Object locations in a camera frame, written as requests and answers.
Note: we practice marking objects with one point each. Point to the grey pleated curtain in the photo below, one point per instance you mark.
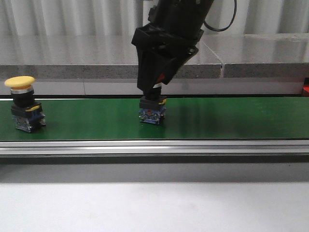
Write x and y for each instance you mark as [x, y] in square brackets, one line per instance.
[121, 17]

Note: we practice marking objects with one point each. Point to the green conveyor belt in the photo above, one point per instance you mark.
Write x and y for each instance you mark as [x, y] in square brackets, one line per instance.
[186, 118]

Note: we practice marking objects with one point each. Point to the aluminium conveyor side rail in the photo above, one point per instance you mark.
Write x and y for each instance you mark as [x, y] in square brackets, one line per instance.
[152, 148]

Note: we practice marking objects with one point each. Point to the grey stone countertop slab right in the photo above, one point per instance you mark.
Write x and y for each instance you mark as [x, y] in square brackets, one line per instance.
[261, 56]

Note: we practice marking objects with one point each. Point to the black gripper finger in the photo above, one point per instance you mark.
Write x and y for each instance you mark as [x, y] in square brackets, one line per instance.
[154, 65]
[180, 55]

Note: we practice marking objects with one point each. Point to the grey stone countertop slab left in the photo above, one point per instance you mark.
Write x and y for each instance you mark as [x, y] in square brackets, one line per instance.
[68, 57]

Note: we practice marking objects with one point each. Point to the red plastic tray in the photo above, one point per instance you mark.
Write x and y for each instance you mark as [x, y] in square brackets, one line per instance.
[305, 90]

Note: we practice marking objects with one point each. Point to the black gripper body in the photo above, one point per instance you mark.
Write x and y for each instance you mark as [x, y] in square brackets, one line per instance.
[151, 37]

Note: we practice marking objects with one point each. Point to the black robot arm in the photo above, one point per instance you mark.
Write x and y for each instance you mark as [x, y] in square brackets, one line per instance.
[179, 17]

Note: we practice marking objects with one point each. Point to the grey stone countertop slab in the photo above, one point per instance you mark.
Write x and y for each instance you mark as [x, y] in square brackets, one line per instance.
[261, 56]
[68, 57]

